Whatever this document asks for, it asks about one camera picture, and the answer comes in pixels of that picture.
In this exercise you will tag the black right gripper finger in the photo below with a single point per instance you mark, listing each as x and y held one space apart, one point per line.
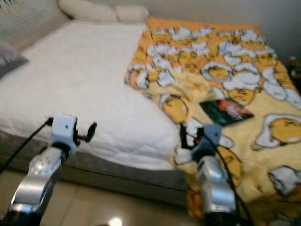
183 136

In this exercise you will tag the paisley printed large pillow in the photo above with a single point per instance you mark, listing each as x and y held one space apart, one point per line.
33 19

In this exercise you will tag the cream bolster pillow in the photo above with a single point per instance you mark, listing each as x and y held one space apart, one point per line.
131 14
89 10

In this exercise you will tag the white quilted bed sheet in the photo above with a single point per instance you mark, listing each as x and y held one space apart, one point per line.
75 80

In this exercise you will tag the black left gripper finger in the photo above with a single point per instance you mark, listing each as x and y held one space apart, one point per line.
92 130

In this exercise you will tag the dark red-green printed book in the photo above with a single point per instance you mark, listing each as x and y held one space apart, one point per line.
226 112

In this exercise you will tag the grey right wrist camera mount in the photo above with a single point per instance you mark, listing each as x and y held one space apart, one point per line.
209 141

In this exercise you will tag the grey patterned mattress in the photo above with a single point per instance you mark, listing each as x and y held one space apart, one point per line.
122 176

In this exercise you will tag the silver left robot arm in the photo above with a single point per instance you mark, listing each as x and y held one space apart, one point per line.
37 181

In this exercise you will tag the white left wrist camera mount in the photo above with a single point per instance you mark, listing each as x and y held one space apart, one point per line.
65 131

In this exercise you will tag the grey square cushion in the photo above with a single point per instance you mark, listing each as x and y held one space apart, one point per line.
10 59

